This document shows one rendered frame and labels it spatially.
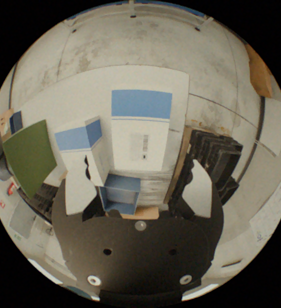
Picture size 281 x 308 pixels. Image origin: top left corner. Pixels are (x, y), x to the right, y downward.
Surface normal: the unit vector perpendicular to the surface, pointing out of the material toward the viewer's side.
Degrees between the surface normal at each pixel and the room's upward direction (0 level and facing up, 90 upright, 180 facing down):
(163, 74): 0
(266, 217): 90
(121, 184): 90
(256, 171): 90
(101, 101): 0
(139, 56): 0
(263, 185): 90
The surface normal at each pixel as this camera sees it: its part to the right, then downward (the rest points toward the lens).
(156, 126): 0.00, 0.49
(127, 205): 0.16, -0.86
